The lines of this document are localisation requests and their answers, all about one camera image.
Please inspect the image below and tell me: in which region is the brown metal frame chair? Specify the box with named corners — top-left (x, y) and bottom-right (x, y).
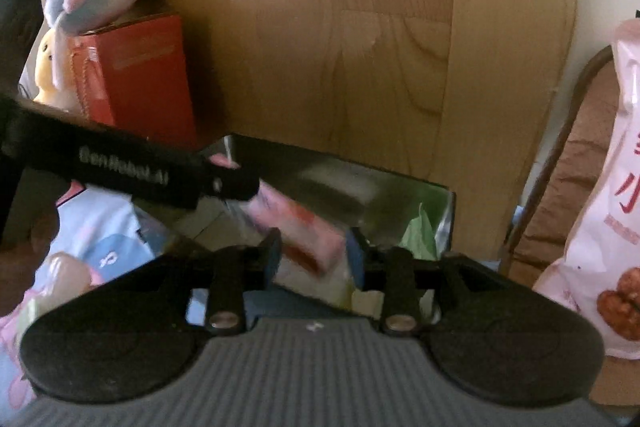
top-left (499, 43), bottom-right (640, 279)

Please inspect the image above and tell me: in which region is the pink snack packet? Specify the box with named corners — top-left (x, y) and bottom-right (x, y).
top-left (244, 183), bottom-right (352, 279)

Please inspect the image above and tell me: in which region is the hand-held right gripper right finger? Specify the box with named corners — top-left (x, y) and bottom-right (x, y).
top-left (346, 226), bottom-right (502, 337)

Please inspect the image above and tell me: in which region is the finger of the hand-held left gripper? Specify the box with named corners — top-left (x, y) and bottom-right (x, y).
top-left (196, 151), bottom-right (262, 210)

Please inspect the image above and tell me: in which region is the red gift bag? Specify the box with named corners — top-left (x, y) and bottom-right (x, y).
top-left (69, 13), bottom-right (199, 144)

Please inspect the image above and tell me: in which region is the white walnut snack bag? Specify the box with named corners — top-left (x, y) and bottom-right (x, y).
top-left (531, 18), bottom-right (640, 359)

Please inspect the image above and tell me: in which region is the black printed box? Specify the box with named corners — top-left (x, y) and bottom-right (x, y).
top-left (165, 133), bottom-right (457, 310)

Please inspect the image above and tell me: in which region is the blue and pink printed blanket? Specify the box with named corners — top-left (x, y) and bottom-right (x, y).
top-left (0, 179), bottom-right (168, 410)

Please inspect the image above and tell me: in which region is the wooden headboard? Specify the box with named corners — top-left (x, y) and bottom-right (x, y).
top-left (79, 0), bottom-right (577, 264)

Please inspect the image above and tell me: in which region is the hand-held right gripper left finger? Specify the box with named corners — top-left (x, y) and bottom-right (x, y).
top-left (149, 228), bottom-right (283, 337)

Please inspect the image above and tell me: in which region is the light green packet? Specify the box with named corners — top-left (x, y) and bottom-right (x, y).
top-left (399, 203), bottom-right (442, 264)

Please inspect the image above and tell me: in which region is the yellow duck plush toy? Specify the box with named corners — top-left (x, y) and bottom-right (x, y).
top-left (32, 27), bottom-right (84, 114)

